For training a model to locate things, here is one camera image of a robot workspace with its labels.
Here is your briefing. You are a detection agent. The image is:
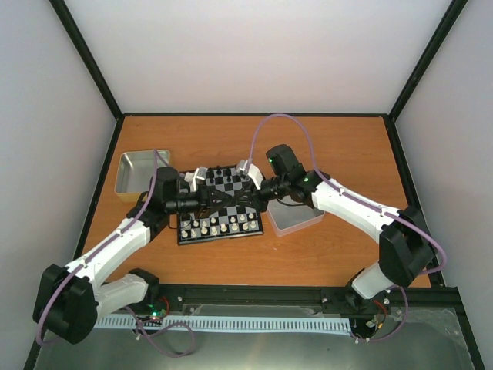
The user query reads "black frame post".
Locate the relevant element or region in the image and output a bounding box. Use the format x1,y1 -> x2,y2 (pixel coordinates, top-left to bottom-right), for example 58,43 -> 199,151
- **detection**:
388,0 -> 468,123
49,0 -> 123,120

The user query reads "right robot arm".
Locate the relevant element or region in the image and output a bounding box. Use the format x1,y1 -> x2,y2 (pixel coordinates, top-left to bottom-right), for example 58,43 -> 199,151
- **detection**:
236,144 -> 438,311

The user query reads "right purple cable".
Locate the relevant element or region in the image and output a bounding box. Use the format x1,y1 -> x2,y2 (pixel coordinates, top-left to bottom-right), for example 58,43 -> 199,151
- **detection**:
249,113 -> 448,344

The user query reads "black and silver chessboard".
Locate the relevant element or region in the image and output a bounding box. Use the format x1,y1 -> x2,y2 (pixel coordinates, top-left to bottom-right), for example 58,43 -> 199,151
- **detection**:
176,173 -> 263,245

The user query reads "black frame post right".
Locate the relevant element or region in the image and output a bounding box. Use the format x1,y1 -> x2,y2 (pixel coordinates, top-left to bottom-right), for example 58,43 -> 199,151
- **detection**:
388,0 -> 468,123

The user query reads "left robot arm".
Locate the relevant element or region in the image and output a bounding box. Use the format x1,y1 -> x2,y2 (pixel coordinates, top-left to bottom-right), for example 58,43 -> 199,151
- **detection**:
33,166 -> 235,345

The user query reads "empty silver metal tin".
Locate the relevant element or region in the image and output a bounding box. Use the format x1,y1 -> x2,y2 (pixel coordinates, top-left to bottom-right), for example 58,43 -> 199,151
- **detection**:
114,150 -> 154,203

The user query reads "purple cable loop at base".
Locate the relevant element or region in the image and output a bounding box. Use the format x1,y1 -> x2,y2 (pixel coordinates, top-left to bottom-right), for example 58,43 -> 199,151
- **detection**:
130,308 -> 197,358

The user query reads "black frame post left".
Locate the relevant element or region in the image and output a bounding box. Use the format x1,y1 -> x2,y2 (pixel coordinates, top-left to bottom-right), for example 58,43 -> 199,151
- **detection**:
49,0 -> 123,120

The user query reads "pink tin with white pieces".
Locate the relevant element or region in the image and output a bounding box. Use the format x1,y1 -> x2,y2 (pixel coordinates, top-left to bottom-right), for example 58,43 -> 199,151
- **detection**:
266,197 -> 324,237

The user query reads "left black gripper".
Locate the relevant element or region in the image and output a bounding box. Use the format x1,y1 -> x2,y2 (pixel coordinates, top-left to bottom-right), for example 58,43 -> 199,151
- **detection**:
167,184 -> 233,220

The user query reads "light blue cable duct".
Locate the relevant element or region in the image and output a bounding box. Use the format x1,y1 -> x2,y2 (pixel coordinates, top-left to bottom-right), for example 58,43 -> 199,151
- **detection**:
94,312 -> 354,335

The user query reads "black chess piece set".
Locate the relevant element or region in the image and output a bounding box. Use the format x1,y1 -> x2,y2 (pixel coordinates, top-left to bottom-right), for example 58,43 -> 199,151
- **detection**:
206,166 -> 241,186

